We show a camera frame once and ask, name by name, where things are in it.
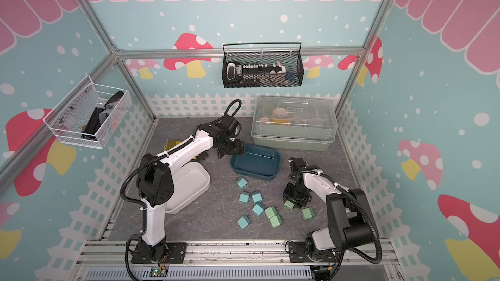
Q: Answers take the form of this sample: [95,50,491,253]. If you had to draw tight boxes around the green plug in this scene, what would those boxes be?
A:
[301,208,316,220]
[284,200,295,210]
[269,215,283,228]
[264,206,278,219]

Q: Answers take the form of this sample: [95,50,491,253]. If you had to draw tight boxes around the teal plug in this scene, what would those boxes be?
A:
[238,191,251,204]
[237,215,251,230]
[251,191,263,204]
[252,202,265,216]
[236,177,248,189]

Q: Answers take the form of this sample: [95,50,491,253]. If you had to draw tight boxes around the dark teal plastic tray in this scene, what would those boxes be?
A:
[230,144,281,181]

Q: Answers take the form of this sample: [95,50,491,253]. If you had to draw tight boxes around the teal plug top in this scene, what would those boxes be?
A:
[236,177,248,189]

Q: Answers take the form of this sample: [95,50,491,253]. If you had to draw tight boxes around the white plastic tray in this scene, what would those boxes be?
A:
[165,162,210,215]

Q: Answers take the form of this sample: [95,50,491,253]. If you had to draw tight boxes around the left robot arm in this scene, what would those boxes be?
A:
[120,114,245,250]

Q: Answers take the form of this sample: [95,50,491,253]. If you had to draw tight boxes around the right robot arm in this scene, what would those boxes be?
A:
[283,157,383,264]

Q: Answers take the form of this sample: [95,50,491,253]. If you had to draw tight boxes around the clear lidded storage box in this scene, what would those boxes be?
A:
[251,97,339,151]

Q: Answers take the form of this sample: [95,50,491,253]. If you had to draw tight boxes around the yellow black rubber glove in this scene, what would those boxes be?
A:
[164,139,182,151]

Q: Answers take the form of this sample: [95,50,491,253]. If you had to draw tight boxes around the teal plug bottom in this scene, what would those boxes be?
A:
[237,215,251,230]

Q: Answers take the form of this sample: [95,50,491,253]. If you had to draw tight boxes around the items in black basket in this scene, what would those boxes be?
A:
[222,62,287,87]

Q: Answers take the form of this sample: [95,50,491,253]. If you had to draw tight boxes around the black device in white basket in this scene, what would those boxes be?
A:
[82,107,107,141]

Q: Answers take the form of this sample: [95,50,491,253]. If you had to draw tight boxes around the green circuit board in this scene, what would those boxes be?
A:
[149,267,168,278]

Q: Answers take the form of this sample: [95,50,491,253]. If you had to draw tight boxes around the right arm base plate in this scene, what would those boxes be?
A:
[285,240,338,264]

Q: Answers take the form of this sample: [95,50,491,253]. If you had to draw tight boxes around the black wire wall basket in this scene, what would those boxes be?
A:
[221,42,304,88]

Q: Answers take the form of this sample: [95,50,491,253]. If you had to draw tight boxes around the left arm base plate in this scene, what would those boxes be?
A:
[132,241,187,264]

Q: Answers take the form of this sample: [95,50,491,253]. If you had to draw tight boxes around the white wire wall basket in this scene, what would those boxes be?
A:
[44,76,132,150]

